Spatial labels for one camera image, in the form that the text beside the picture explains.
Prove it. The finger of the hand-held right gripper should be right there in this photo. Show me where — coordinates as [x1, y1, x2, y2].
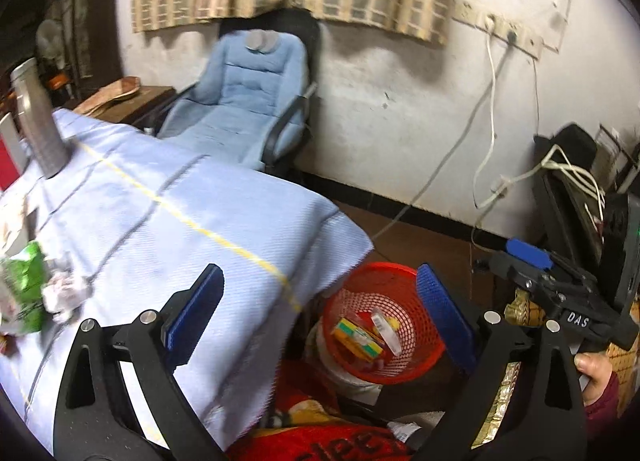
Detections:
[506, 238, 598, 292]
[490, 251, 571, 312]

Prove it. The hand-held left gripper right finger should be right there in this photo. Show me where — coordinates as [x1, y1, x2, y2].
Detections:
[415, 263, 586, 461]

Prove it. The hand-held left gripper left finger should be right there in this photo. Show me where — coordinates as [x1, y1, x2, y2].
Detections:
[52, 263, 226, 461]

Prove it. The red plastic basket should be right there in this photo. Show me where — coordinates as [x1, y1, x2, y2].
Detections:
[322, 262, 447, 384]

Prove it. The person's right forearm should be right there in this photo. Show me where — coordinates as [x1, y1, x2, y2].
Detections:
[582, 371, 623, 442]

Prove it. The person's right hand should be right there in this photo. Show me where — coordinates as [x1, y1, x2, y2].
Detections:
[575, 352, 615, 404]

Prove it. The gold patterned cloth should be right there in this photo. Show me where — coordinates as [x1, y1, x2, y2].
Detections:
[505, 291, 640, 447]

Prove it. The black electronic device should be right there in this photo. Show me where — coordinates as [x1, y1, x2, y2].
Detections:
[532, 124, 640, 267]

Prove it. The blue striped tablecloth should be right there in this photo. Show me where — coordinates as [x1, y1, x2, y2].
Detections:
[0, 108, 375, 457]

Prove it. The crumpled white tissue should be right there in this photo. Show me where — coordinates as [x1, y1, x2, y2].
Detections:
[42, 251, 93, 324]

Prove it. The green snack bag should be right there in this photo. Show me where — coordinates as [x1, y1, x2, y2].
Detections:
[0, 240, 48, 334]

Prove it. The dark wooden side table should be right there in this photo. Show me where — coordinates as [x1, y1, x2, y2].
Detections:
[72, 85, 176, 137]

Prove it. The black chair blue cushion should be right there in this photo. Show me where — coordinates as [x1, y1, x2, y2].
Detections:
[157, 8, 321, 177]

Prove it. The brown paper bag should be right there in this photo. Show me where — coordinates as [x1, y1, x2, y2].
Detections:
[75, 76, 143, 117]

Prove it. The steel vacuum bottle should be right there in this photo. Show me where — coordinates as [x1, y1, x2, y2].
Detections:
[10, 57, 68, 178]

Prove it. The red and white box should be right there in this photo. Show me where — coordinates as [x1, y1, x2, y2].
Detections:
[0, 114, 26, 192]

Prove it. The white electric fan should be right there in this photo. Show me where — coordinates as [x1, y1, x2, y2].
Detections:
[36, 20, 67, 59]

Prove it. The grey power cable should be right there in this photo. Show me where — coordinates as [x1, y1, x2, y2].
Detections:
[375, 36, 516, 242]

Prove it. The white power cable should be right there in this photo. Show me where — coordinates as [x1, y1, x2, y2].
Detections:
[472, 16, 508, 209]

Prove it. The wall socket strip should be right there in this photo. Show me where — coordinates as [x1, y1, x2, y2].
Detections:
[452, 0, 543, 59]

